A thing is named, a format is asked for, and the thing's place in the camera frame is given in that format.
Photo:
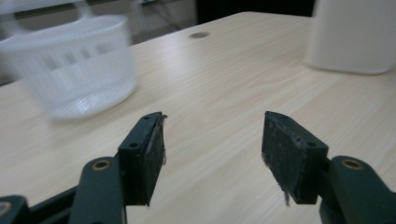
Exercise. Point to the white slotted plastic basket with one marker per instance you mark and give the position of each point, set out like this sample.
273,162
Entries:
71,68

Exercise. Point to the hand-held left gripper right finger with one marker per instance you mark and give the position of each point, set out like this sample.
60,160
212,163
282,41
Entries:
289,155

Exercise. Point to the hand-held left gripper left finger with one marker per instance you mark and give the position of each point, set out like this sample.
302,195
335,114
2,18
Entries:
141,155

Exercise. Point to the white pump bottle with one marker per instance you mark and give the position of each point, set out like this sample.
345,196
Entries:
351,34

